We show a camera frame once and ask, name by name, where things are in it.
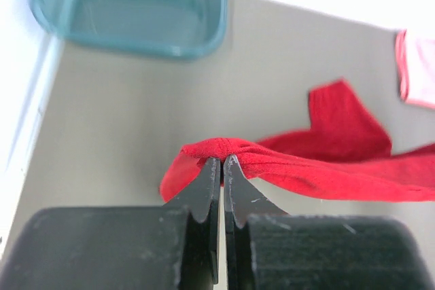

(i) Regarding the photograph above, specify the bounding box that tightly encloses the red t-shirt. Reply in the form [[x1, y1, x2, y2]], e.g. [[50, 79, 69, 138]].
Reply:
[[160, 80, 434, 202]]

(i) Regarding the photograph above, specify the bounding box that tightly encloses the teal plastic bin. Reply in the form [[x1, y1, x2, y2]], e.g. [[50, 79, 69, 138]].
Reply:
[[29, 0, 228, 58]]

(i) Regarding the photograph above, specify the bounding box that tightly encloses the folded pink t-shirt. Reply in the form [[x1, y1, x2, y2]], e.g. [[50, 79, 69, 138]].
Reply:
[[395, 30, 434, 109]]

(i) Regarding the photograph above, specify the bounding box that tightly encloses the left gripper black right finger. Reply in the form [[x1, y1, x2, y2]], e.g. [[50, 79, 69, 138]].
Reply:
[[223, 154, 287, 289]]

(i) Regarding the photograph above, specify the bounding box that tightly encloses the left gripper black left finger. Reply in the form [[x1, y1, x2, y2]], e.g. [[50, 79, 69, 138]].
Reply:
[[165, 158, 221, 285]]

